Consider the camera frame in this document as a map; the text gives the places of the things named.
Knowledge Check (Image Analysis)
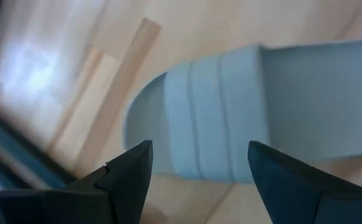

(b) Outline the grey slide sandal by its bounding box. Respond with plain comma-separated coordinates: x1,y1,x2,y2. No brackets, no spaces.
123,38,362,185

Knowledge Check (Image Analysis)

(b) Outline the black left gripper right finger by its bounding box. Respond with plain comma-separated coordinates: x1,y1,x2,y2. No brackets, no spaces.
248,140,362,224

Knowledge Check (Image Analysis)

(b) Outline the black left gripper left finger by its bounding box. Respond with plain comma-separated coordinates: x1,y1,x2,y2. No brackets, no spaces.
65,139,154,224

